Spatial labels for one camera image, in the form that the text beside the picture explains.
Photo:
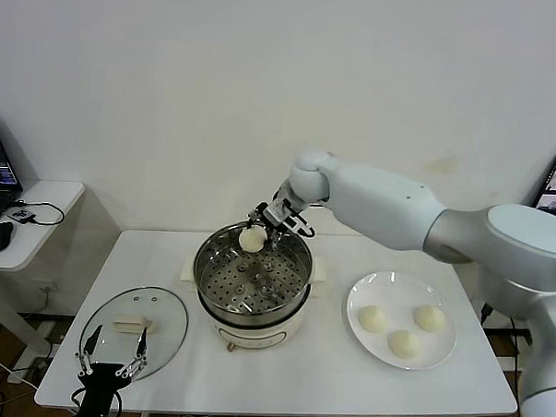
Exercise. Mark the white steamed baozi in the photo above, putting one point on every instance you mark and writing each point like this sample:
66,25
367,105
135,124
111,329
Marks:
252,239
405,344
372,320
430,318

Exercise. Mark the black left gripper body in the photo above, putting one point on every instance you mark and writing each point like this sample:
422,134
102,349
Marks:
100,385

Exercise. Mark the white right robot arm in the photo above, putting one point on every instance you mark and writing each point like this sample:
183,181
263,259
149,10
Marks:
389,209

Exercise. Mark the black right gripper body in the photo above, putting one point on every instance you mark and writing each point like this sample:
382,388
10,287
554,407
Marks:
290,224

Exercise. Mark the steel steamer basket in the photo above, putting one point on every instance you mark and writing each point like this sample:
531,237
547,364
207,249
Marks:
256,281

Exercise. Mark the round glass pot lid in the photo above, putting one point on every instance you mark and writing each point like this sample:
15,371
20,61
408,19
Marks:
165,312

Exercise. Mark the white side table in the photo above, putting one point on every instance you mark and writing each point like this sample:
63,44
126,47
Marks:
52,198
508,335

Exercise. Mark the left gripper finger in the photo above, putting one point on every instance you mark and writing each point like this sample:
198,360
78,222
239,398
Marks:
141,352
91,345

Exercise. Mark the cream electric cooking pot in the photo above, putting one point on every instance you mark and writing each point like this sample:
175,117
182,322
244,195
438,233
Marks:
254,337

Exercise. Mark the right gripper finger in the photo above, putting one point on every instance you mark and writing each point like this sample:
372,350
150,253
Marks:
274,238
254,218

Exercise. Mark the white round plate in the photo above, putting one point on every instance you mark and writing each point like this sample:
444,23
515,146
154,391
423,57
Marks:
401,297

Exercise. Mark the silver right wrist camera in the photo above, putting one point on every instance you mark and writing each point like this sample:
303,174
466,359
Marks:
276,213

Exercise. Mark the small black hub box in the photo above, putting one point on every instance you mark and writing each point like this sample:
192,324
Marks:
20,215

